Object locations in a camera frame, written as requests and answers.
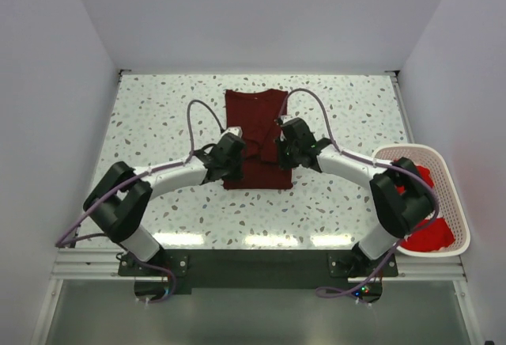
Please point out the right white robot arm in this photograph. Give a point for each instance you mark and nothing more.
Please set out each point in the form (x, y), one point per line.
(402, 199)

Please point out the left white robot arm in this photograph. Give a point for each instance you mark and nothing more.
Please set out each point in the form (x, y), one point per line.
(118, 202)

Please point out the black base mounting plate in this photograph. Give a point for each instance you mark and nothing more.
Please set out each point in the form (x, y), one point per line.
(190, 269)

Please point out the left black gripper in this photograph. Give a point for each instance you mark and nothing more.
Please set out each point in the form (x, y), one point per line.
(237, 174)

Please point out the dark red t-shirt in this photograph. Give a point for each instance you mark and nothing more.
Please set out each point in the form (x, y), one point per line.
(256, 114)

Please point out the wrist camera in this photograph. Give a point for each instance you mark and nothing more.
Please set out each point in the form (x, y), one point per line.
(285, 118)
(237, 131)

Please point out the bright red t-shirt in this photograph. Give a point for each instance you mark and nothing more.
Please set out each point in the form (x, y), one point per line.
(431, 238)

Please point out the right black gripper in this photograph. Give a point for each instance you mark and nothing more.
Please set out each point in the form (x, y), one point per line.
(283, 163)

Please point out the white plastic laundry basket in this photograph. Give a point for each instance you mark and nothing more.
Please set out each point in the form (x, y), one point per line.
(451, 209)

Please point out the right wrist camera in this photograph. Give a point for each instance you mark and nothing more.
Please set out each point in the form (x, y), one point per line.
(285, 118)

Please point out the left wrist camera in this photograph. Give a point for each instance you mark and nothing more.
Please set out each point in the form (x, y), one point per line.
(237, 131)

